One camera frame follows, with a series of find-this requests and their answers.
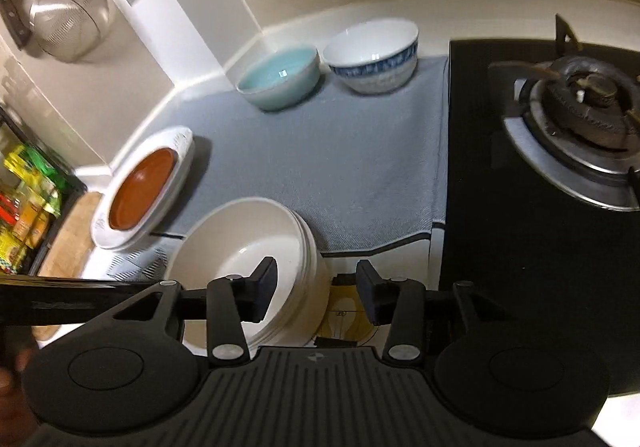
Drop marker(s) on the stove burner with grate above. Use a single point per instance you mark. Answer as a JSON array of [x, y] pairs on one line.
[[575, 120]]

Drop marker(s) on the white blue patterned bowl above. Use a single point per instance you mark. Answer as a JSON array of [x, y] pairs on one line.
[[374, 57]]

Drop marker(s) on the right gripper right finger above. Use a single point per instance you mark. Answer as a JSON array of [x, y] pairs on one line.
[[397, 303]]

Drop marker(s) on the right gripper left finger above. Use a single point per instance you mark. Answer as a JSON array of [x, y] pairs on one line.
[[231, 302]]

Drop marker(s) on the brown round plate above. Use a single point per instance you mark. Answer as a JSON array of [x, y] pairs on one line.
[[141, 187]]

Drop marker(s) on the cream bowls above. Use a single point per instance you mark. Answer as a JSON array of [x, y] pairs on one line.
[[231, 242]]

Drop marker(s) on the light blue ceramic bowl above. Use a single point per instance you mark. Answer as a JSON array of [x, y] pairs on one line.
[[282, 79]]

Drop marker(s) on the metal mesh strainer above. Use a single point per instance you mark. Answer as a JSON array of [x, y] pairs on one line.
[[69, 29]]

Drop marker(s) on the person right hand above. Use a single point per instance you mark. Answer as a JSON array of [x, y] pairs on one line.
[[17, 421]]

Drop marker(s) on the wooden cutting board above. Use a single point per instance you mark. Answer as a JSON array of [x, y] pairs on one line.
[[73, 245]]

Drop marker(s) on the large white floral plate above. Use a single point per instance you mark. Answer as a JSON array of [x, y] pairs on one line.
[[178, 138]]

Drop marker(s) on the black gas stove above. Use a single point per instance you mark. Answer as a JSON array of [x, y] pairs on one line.
[[540, 260]]

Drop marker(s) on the grey drying mat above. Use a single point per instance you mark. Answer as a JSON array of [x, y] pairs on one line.
[[364, 171]]

